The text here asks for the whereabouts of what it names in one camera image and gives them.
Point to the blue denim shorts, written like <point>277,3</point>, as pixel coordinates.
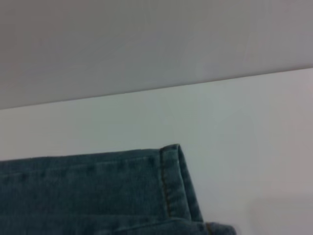
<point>85,195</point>

